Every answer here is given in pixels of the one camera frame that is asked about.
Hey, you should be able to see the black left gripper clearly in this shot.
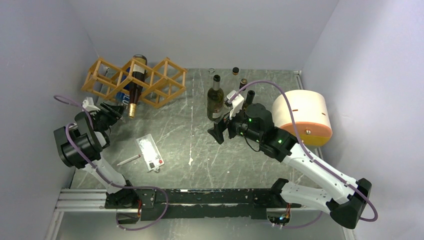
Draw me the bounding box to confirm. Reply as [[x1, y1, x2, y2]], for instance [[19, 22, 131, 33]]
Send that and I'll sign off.
[[91, 102, 127, 132]]

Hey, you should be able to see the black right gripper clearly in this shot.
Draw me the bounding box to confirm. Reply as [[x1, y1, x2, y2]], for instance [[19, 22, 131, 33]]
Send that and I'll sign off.
[[207, 104, 263, 144]]

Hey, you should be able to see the blue labelled clear bottle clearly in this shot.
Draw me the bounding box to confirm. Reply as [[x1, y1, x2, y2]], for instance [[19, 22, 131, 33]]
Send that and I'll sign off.
[[115, 75, 130, 108]]

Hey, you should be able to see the dark bottle silver cap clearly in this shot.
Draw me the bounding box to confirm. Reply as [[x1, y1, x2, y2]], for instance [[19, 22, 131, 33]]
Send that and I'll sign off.
[[206, 74, 224, 121]]

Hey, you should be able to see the clear round glass bottle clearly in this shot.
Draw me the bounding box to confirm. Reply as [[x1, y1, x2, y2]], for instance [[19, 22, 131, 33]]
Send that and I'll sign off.
[[224, 67, 240, 109]]

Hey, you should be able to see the dark green wine bottle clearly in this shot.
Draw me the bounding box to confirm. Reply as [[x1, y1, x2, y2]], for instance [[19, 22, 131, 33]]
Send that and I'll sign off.
[[243, 90, 256, 110]]

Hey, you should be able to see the clear whisky bottle black label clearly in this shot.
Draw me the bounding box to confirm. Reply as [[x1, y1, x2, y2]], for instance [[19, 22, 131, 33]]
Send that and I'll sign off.
[[239, 78, 248, 98]]

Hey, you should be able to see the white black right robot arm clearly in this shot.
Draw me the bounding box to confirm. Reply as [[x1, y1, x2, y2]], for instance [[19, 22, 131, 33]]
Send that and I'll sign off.
[[207, 103, 372, 229]]

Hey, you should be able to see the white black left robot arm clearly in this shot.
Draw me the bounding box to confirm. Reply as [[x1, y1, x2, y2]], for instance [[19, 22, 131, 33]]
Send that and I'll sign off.
[[53, 103, 139, 208]]

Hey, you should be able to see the wooden wine rack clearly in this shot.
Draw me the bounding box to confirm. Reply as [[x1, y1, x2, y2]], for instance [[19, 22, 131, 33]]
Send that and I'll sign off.
[[81, 57, 188, 109]]

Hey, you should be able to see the red wine bottle gold cap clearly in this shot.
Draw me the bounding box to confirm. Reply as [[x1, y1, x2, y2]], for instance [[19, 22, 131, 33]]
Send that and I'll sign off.
[[128, 54, 147, 119]]

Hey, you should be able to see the white pink marker pen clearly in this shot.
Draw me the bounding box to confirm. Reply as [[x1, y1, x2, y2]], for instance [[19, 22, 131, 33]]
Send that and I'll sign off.
[[117, 154, 141, 166]]

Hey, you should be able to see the clear plastic blister package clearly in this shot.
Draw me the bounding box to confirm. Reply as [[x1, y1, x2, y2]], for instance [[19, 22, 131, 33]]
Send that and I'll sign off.
[[135, 133, 165, 173]]

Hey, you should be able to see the cream orange cylindrical drawer box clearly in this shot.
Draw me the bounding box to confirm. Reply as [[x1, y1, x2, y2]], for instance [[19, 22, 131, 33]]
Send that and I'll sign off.
[[271, 89, 333, 147]]

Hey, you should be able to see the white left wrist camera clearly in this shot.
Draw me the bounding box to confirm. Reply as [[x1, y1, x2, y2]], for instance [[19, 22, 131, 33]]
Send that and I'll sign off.
[[82, 97, 100, 112]]

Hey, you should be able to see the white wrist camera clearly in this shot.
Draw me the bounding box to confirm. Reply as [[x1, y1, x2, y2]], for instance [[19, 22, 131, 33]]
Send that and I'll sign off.
[[82, 97, 100, 112], [224, 90, 245, 120]]

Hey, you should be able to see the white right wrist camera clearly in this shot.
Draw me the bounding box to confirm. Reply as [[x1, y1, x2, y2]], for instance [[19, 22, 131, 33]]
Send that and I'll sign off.
[[224, 90, 245, 120]]

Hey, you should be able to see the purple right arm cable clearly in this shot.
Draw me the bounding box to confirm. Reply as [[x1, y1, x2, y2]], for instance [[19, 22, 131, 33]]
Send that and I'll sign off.
[[228, 80, 379, 223]]

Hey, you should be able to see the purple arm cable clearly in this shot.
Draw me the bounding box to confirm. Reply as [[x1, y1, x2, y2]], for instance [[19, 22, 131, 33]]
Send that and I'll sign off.
[[53, 95, 140, 191], [228, 80, 379, 223]]

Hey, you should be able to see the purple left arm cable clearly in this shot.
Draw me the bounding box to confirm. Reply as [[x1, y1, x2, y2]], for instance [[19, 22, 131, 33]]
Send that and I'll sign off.
[[53, 95, 140, 191]]

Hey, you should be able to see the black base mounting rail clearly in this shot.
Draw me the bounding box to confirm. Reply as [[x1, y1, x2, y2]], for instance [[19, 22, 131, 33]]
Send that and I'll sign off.
[[104, 178, 289, 221]]

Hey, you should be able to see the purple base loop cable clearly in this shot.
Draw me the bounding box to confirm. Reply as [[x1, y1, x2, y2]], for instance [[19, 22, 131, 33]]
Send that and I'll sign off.
[[115, 187, 170, 232]]

